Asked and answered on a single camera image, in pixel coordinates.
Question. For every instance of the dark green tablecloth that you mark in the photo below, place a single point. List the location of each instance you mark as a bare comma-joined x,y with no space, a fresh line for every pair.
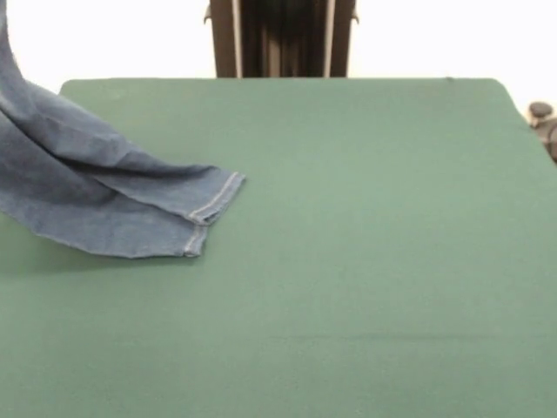
348,261

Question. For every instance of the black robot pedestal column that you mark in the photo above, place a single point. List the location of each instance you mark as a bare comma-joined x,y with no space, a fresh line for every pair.
283,39

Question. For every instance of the blue denim jeans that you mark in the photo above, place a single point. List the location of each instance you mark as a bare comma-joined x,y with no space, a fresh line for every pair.
87,187

